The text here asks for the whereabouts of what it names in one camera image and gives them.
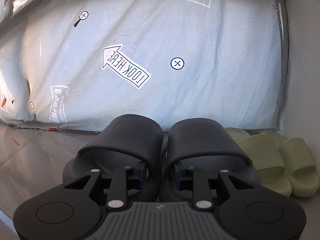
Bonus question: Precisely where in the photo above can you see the dark grey slide sandal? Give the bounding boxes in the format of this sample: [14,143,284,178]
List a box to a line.
[62,114,168,202]
[159,118,261,202]

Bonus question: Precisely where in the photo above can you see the green slide sandal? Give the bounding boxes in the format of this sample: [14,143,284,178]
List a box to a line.
[226,127,292,197]
[262,131,319,197]

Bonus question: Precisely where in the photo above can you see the white printed bed sheet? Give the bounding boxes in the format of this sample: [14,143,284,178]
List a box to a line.
[1,0,287,131]

